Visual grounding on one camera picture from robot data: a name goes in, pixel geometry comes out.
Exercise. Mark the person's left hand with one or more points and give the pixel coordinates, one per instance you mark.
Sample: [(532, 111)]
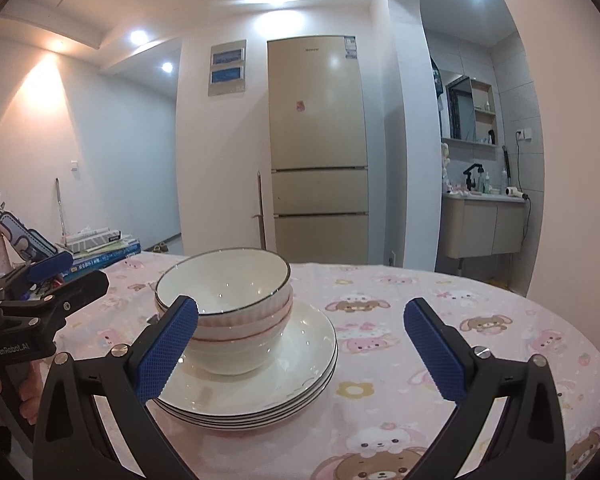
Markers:
[(30, 395)]

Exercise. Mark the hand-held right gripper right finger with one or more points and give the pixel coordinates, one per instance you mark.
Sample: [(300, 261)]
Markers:
[(432, 355)]

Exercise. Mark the white wall outlet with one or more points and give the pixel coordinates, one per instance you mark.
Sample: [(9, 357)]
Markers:
[(523, 134)]

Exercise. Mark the vanity drain pipe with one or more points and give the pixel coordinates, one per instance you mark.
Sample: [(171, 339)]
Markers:
[(458, 266)]

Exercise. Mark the white black rimmed bowl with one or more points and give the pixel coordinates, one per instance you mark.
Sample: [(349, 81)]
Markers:
[(220, 280)]

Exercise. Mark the pink fridge magnet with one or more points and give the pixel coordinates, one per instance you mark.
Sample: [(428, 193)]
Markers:
[(299, 105)]

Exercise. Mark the thick blue book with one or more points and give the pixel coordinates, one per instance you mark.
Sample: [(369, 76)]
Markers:
[(105, 261)]

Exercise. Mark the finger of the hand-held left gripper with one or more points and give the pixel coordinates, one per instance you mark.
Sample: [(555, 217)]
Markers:
[(85, 290), (52, 265)]

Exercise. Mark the black bathroom faucet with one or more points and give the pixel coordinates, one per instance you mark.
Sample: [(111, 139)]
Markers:
[(472, 171)]

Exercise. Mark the white plush toy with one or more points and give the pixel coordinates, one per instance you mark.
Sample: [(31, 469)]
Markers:
[(446, 162)]

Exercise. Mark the white hair dryer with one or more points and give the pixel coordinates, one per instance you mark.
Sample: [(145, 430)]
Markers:
[(514, 192)]

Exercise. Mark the bathroom mirror cabinet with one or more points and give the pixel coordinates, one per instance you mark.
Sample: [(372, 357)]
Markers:
[(460, 107)]

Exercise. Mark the beige bathroom vanity cabinet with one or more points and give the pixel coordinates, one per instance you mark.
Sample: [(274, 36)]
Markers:
[(480, 227)]

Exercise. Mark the beige three door refrigerator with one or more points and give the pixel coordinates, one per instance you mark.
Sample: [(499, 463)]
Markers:
[(317, 160)]

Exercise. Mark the grey striped box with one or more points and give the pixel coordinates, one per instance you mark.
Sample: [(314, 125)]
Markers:
[(92, 237)]

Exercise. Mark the pink carrot print bowl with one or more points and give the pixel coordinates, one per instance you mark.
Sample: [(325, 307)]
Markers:
[(240, 326), (240, 357)]

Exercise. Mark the white navy trimmed pouch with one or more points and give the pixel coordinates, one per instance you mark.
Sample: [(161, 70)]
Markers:
[(25, 240)]

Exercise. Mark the brown wooden stick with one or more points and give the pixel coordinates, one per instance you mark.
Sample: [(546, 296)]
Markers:
[(260, 210)]

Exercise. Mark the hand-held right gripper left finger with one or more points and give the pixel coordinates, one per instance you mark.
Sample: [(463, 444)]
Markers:
[(172, 355)]

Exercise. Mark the grey wall electrical panel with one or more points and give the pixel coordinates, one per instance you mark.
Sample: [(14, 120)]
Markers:
[(227, 66)]

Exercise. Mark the green cover book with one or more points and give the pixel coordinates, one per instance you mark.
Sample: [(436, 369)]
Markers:
[(112, 246)]

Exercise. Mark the fridge energy label sticker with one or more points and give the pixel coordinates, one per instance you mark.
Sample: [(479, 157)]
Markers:
[(350, 48)]

